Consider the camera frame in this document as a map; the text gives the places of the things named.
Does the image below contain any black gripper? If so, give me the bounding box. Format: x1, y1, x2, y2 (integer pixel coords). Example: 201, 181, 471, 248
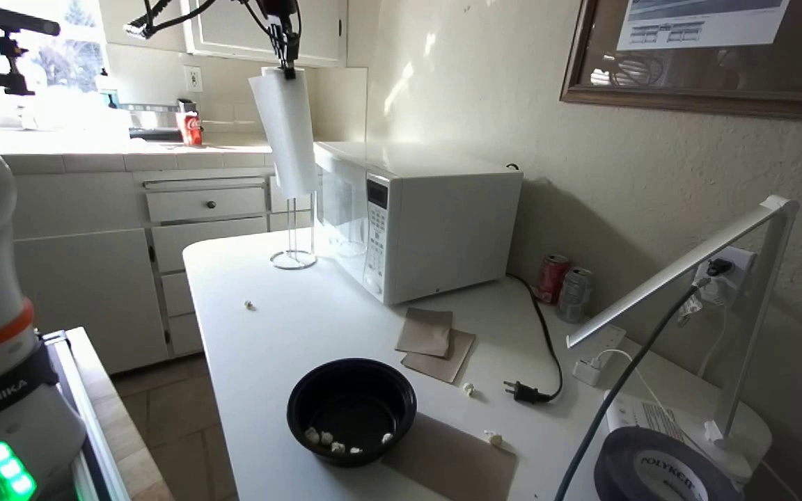
247, 0, 303, 83

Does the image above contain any white paper towel roll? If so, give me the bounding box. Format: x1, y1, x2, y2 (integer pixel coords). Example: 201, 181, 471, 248
247, 65, 321, 204

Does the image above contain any black tape roll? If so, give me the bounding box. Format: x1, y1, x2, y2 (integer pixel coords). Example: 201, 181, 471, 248
594, 426, 743, 501

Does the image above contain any white drawer cabinet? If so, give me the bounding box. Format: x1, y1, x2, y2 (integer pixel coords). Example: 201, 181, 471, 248
140, 172, 282, 363

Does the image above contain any white microwave oven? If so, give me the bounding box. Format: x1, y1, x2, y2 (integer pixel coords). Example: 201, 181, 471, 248
310, 139, 527, 310

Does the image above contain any brown framed picture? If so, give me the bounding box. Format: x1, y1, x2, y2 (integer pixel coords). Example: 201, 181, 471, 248
560, 0, 802, 124

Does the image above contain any small brown paper napkin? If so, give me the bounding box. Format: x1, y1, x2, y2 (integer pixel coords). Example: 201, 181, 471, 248
393, 306, 457, 363

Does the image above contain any red soda can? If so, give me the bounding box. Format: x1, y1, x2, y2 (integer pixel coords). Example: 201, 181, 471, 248
534, 256, 574, 306

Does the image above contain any black round bowl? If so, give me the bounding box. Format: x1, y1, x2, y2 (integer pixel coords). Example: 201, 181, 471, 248
285, 357, 420, 472

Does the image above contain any silver soda can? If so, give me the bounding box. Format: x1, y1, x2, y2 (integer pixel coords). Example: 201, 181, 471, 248
558, 264, 599, 323

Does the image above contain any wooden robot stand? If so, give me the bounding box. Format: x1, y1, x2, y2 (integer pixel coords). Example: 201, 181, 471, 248
41, 323, 176, 501

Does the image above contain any silver desk lamp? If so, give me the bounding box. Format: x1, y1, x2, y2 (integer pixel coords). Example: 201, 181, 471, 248
563, 193, 802, 484

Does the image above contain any brown flat paper mat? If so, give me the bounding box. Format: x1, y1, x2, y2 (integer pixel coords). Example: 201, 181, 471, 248
381, 413, 521, 501

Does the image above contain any black corrugated cable conduit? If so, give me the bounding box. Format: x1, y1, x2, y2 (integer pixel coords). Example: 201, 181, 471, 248
122, 0, 221, 43

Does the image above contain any black camera on mount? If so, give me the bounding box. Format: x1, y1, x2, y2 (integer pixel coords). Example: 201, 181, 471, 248
0, 0, 63, 99

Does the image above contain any black power cord with plug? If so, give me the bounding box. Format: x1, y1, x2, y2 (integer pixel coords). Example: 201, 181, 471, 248
501, 277, 569, 408

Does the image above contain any black lamp cable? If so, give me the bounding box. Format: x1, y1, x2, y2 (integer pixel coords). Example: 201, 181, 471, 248
552, 259, 733, 501

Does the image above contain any white wall outlet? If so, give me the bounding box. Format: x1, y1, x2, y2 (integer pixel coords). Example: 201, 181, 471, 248
691, 245, 758, 302

